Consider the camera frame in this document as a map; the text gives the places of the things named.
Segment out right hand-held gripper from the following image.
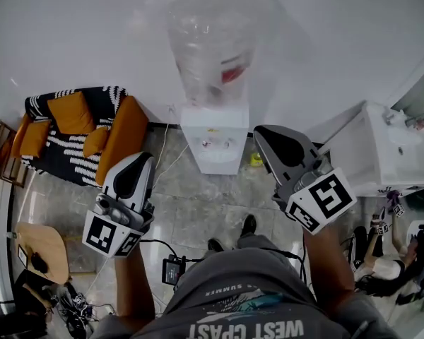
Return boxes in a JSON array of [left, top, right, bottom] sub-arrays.
[[252, 124, 358, 236]]

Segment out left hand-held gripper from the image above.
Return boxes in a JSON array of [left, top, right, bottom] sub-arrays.
[[81, 152, 156, 260]]

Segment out white water dispenser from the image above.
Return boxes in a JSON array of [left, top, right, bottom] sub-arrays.
[[179, 104, 250, 175]]

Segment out person's left forearm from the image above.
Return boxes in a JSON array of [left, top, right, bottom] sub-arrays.
[[113, 247, 156, 323]]

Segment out person's right forearm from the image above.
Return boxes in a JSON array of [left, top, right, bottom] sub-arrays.
[[302, 220, 358, 317]]

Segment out white sink cabinet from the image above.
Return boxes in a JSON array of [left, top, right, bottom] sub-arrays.
[[319, 100, 424, 198]]

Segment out clear plastic water bottle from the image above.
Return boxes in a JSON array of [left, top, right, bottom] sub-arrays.
[[166, 0, 258, 108]]

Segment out orange sofa seat cushion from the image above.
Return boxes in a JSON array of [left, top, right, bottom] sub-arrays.
[[94, 95, 150, 187]]

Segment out small orange cushion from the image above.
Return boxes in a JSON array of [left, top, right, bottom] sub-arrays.
[[82, 125, 111, 159]]

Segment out orange striped sofa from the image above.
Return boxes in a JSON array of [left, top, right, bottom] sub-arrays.
[[10, 85, 150, 189]]

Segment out person's right black shoe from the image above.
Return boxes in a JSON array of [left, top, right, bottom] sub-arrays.
[[240, 213, 258, 239]]

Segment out person's black shoe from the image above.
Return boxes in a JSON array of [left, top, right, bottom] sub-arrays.
[[207, 237, 225, 254], [240, 213, 258, 239]]

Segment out large orange cushion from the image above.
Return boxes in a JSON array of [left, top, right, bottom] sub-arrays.
[[47, 90, 97, 136]]

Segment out person's grey trousers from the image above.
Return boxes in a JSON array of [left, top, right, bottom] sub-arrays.
[[235, 234, 269, 250]]

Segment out person's left black shoe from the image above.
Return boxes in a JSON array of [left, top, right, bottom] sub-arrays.
[[207, 237, 225, 254]]

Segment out round wooden table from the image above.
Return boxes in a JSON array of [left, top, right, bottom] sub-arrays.
[[13, 222, 71, 286]]

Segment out small black object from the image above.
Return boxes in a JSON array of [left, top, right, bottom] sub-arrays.
[[30, 251, 49, 274]]

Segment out wooden shelf rack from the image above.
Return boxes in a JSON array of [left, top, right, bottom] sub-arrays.
[[0, 117, 30, 189]]

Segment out white card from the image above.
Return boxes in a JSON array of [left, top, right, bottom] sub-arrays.
[[16, 244, 29, 269]]

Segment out person's grey t-shirt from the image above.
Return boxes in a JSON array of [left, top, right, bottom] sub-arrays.
[[98, 237, 400, 339]]

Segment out short white power cable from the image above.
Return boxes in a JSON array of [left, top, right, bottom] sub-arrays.
[[154, 143, 190, 189]]

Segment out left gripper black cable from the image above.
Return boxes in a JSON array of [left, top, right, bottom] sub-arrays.
[[139, 238, 179, 261]]

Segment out black recorder device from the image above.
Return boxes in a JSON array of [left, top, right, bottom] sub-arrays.
[[161, 254, 187, 286]]

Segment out tangle of black cables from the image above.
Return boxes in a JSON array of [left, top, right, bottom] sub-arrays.
[[54, 282, 117, 333]]

